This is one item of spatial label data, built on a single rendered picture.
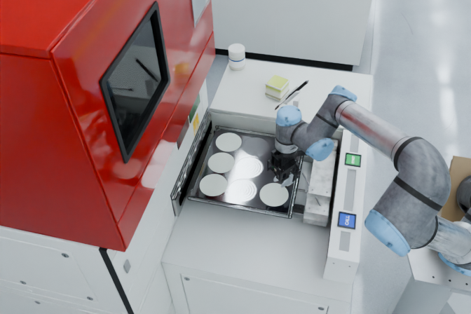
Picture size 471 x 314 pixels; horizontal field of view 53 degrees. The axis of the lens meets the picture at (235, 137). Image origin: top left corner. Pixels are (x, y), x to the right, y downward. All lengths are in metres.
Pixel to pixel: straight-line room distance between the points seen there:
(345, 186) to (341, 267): 0.29
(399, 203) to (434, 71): 2.81
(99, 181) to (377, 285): 1.84
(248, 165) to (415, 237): 0.81
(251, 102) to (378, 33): 2.38
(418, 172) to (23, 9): 0.83
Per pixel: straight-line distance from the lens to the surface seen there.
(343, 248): 1.50
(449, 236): 1.28
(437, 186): 1.08
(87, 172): 0.96
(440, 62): 3.94
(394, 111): 3.40
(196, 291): 1.75
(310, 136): 1.36
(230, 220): 1.69
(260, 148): 1.80
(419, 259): 1.70
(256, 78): 2.00
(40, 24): 0.84
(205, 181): 1.70
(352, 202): 1.60
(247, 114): 1.84
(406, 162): 1.10
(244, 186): 1.68
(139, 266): 1.46
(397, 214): 1.07
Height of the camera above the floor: 2.22
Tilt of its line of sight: 46 degrees down
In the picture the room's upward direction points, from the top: 3 degrees counter-clockwise
